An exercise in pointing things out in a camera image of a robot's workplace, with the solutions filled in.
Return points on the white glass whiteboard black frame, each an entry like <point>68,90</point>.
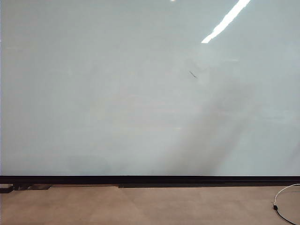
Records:
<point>93,93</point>

